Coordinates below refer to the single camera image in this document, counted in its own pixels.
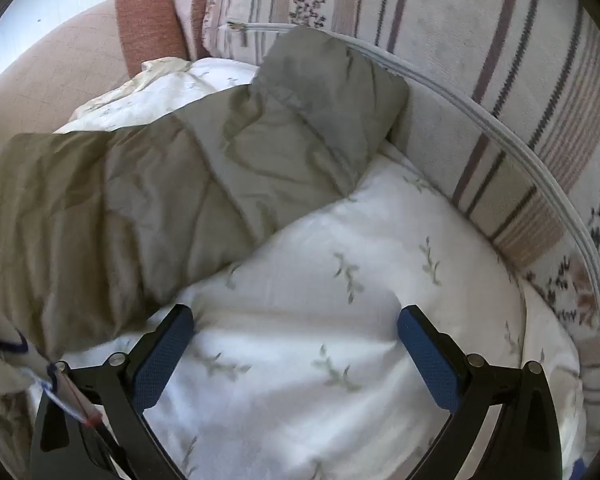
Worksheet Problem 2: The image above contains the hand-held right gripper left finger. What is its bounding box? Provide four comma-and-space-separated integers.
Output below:
30, 304, 196, 480

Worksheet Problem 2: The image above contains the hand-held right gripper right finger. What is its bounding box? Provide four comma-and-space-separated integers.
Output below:
396, 304, 563, 480

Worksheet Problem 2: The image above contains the olive quilted jacket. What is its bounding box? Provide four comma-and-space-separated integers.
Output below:
0, 25, 411, 411

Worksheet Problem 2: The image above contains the white leaf print bedsheet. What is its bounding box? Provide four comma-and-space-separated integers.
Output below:
55, 57, 588, 480

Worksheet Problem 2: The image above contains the pink bolster with red ends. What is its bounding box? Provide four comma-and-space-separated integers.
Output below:
0, 0, 188, 161

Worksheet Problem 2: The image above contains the large striped floral cushion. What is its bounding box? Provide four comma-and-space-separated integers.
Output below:
202, 0, 600, 411

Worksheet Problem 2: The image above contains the pink cushion with red band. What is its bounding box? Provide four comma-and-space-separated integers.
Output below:
167, 0, 226, 61

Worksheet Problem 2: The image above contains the white wrapped cable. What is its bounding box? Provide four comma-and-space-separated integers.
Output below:
0, 292, 131, 480

